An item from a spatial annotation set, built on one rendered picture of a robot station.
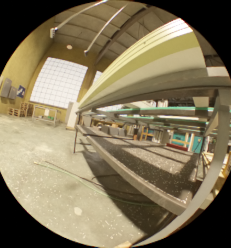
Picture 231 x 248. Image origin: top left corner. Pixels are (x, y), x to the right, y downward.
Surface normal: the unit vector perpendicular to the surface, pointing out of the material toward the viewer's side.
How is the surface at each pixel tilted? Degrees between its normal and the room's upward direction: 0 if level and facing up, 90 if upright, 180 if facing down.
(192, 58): 180
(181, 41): 180
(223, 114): 90
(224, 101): 90
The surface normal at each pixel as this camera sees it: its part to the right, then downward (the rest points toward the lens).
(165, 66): -0.20, 0.98
